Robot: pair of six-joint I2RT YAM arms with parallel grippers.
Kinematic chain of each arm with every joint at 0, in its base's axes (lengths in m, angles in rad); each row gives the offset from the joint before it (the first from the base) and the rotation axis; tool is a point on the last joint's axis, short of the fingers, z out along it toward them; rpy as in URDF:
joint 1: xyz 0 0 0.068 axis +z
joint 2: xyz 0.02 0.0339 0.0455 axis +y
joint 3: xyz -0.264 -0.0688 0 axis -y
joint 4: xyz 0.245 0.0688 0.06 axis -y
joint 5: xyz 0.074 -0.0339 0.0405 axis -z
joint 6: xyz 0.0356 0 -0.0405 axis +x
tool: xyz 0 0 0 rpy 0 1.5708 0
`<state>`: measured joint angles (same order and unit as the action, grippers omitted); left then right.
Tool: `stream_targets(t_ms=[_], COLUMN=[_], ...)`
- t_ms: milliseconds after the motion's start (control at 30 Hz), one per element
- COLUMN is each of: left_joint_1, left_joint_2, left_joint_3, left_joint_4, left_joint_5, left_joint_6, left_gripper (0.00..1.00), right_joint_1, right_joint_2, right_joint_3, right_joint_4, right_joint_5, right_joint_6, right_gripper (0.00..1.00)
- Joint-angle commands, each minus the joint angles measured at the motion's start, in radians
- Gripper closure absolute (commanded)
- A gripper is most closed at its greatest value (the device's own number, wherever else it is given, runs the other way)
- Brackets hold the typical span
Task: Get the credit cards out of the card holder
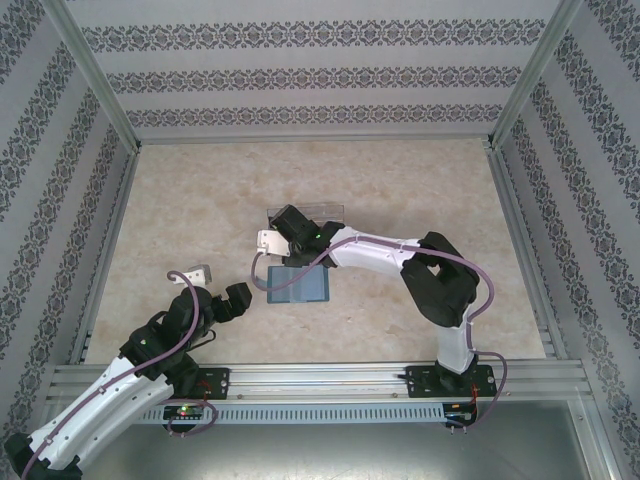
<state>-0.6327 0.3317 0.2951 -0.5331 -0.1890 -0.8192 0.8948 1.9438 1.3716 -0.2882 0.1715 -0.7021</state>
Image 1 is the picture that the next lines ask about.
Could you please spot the clear plastic organizer box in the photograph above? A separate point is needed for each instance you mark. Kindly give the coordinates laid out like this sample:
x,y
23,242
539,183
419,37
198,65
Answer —
x,y
327,212

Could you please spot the teal leather card holder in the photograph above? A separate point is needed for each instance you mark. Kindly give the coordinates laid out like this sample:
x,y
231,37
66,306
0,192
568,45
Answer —
x,y
310,285

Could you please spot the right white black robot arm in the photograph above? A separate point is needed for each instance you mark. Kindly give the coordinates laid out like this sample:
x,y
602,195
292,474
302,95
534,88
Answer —
x,y
435,285

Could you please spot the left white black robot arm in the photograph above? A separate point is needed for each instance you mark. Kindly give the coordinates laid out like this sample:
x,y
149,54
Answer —
x,y
85,405

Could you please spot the grey metal sheet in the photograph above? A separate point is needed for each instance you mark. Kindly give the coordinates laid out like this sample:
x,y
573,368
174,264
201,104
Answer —
x,y
325,455

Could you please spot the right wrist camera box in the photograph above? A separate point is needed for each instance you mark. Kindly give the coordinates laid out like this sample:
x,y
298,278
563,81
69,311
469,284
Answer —
x,y
272,241

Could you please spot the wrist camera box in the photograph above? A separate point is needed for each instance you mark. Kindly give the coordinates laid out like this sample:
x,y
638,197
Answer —
x,y
272,241
197,274

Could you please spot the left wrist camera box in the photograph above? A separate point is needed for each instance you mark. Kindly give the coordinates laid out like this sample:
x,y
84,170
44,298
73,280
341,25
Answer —
x,y
197,274

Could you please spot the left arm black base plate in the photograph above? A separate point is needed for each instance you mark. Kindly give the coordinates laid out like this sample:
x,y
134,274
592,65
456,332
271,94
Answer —
x,y
220,382

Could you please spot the aluminium back frame rail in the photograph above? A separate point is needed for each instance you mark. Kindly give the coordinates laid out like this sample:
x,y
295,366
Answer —
x,y
315,138

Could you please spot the aluminium mounting rail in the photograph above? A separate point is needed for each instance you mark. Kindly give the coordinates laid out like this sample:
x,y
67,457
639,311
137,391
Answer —
x,y
320,382

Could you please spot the aluminium side frame rail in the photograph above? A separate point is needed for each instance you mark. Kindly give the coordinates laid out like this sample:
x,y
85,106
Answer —
x,y
515,220
111,250

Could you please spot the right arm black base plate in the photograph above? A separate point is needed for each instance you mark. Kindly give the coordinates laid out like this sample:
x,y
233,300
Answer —
x,y
420,382

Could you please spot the aluminium corner post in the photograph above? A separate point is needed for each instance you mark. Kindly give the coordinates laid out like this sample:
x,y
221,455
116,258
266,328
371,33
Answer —
x,y
95,80
535,75

